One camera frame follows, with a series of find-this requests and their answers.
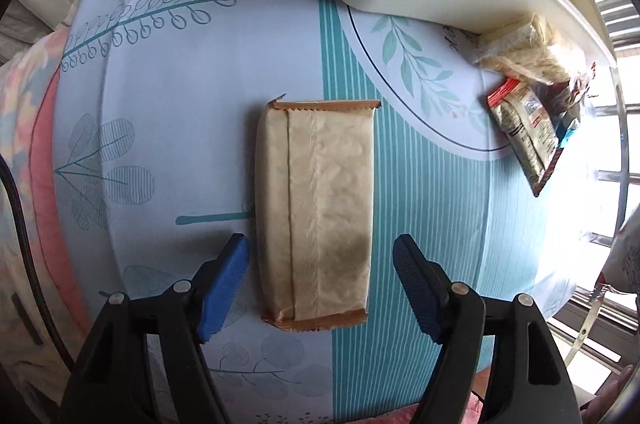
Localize yellow cracker snack bag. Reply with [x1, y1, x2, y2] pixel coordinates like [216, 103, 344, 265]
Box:
[471, 14, 587, 86]

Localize metal window grille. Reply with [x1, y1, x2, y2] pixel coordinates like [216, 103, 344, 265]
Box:
[551, 0, 639, 394]

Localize patterned blue tablecloth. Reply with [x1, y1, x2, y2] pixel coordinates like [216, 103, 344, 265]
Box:
[52, 0, 573, 423]

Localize pink floral bedding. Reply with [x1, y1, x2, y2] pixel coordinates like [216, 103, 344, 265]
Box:
[1, 27, 90, 402]

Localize silver red-edged snack packet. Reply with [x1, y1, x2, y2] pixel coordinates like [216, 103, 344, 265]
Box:
[487, 77, 561, 197]

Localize beige paper snack bar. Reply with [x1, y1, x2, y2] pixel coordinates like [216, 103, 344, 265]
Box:
[255, 98, 381, 332]

